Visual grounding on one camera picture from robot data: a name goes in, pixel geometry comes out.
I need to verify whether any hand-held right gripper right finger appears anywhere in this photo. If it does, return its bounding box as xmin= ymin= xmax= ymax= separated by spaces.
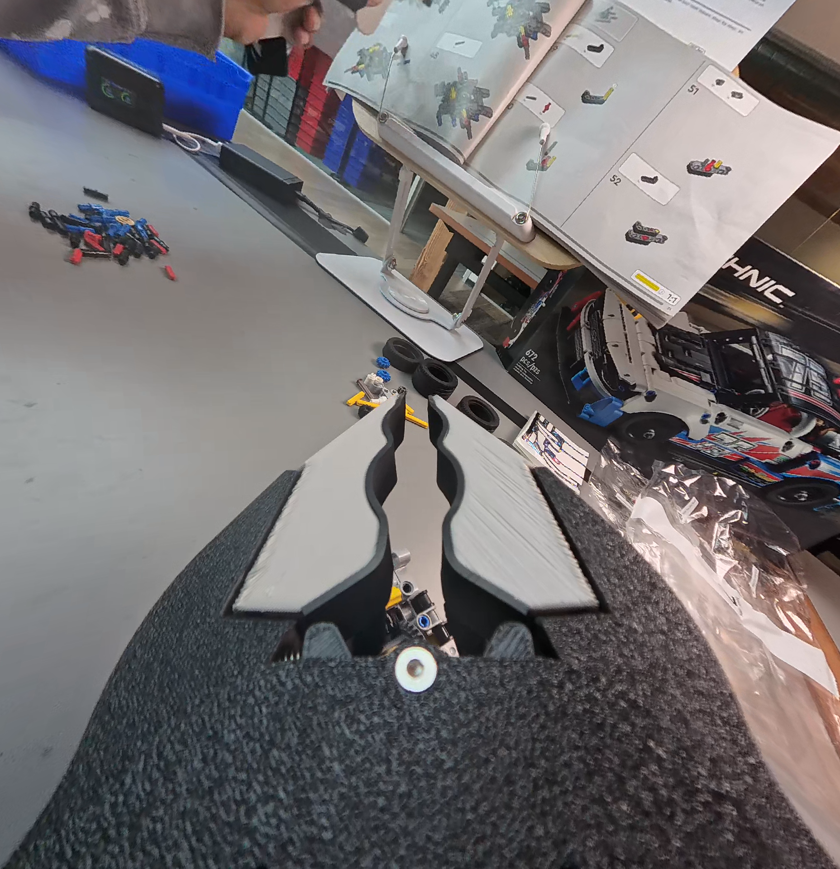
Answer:
xmin=427 ymin=396 xmax=603 ymax=658

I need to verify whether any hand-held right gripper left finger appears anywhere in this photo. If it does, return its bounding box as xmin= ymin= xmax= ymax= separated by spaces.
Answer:
xmin=231 ymin=392 xmax=407 ymax=658

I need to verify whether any grey brick model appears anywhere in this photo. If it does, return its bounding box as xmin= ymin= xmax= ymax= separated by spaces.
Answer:
xmin=386 ymin=551 xmax=455 ymax=658

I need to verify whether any pile of small connector pins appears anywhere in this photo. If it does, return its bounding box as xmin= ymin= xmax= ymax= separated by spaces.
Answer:
xmin=28 ymin=186 xmax=178 ymax=281

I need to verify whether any instruction booklet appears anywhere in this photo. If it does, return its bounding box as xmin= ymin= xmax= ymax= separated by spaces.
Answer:
xmin=323 ymin=0 xmax=840 ymax=320

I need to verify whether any person's left forearm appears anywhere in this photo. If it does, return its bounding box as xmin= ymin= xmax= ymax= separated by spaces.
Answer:
xmin=0 ymin=0 xmax=225 ymax=61

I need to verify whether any grey desk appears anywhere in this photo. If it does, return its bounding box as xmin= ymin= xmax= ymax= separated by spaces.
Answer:
xmin=0 ymin=41 xmax=625 ymax=866

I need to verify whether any person's left hand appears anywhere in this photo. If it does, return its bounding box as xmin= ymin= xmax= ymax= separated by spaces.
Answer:
xmin=223 ymin=0 xmax=326 ymax=47

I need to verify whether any shelf of red blue bins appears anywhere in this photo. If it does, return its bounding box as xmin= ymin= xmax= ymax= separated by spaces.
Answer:
xmin=247 ymin=41 xmax=401 ymax=191

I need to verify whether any blue plastic storage bin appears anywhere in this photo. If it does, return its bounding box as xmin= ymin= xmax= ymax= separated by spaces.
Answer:
xmin=0 ymin=35 xmax=254 ymax=141

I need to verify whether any sticker sheet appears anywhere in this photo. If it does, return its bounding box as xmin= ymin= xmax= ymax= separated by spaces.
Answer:
xmin=513 ymin=411 xmax=592 ymax=493

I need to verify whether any black power adapter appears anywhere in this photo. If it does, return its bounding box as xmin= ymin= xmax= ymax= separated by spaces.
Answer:
xmin=218 ymin=143 xmax=304 ymax=201

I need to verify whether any black toy tire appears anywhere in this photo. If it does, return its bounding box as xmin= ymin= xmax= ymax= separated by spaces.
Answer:
xmin=412 ymin=358 xmax=459 ymax=400
xmin=456 ymin=395 xmax=501 ymax=433
xmin=382 ymin=337 xmax=426 ymax=373

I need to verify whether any black power station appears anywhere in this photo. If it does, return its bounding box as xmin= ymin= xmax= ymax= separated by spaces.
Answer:
xmin=85 ymin=44 xmax=166 ymax=138

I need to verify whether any small yellow grey brick assembly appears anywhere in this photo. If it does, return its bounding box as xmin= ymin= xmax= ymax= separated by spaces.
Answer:
xmin=347 ymin=356 xmax=429 ymax=430

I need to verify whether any clear plastic bag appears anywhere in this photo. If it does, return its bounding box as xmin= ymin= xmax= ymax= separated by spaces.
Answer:
xmin=586 ymin=441 xmax=840 ymax=869

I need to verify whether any wooden table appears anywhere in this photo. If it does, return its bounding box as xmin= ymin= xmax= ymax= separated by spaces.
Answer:
xmin=410 ymin=200 xmax=550 ymax=306

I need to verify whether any silver book stand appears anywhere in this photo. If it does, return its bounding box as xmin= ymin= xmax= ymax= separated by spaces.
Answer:
xmin=316 ymin=35 xmax=584 ymax=364

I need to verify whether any toy car box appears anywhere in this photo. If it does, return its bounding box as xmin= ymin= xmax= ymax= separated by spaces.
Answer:
xmin=496 ymin=234 xmax=840 ymax=552

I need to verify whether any black pipe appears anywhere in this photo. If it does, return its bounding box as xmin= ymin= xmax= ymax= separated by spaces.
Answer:
xmin=739 ymin=30 xmax=840 ymax=96

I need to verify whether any white cable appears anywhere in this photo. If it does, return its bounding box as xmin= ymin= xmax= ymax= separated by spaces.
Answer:
xmin=163 ymin=122 xmax=224 ymax=156

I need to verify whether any black adapter cable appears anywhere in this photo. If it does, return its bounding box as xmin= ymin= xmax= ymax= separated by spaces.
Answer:
xmin=294 ymin=193 xmax=370 ymax=242

